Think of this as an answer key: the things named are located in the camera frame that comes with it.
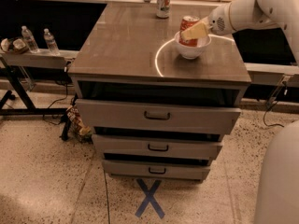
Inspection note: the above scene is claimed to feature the black power adapter cable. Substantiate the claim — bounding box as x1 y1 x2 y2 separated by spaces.
263 101 286 129

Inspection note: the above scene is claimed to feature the bottom grey drawer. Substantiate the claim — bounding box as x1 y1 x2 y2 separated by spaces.
102 160 210 181

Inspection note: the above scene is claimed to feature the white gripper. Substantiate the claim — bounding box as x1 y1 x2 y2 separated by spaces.
180 4 234 40

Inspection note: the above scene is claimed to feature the bowl with snacks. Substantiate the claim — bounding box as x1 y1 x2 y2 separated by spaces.
0 37 28 54

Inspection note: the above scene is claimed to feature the chip bag on floor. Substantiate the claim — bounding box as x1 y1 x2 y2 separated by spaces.
66 105 92 143

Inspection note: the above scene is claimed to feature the black side table frame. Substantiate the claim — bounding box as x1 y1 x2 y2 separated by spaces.
0 49 78 116

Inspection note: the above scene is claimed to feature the right clear water bottle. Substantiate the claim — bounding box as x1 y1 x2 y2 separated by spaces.
44 28 60 55

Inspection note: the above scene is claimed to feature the grey drawer cabinet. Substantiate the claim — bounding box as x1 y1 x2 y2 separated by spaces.
68 3 250 168

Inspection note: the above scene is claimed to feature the left clear water bottle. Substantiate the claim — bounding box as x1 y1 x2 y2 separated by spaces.
21 26 39 53

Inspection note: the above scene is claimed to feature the green white soda can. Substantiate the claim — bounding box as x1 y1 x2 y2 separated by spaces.
156 0 170 19

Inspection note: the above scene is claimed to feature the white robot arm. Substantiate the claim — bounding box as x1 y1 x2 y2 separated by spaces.
182 0 299 224

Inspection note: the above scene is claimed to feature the grey drawer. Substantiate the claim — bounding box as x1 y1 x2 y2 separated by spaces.
102 160 210 181
76 99 240 134
93 134 222 160

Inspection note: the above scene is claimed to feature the middle grey drawer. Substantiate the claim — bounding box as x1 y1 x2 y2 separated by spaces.
93 134 222 160

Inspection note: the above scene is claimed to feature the blue tape cross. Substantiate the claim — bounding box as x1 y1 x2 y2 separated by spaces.
135 178 165 219

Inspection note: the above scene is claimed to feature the top grey drawer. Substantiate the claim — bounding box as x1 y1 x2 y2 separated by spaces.
76 99 240 134

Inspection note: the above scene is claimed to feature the white bowl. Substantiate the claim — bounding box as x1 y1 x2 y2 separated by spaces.
175 33 211 60

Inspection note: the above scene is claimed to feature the clear water bottle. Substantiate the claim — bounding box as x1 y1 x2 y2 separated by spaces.
21 26 39 53
44 28 60 55

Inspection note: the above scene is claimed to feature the red coke can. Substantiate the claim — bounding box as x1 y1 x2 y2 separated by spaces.
179 15 201 48

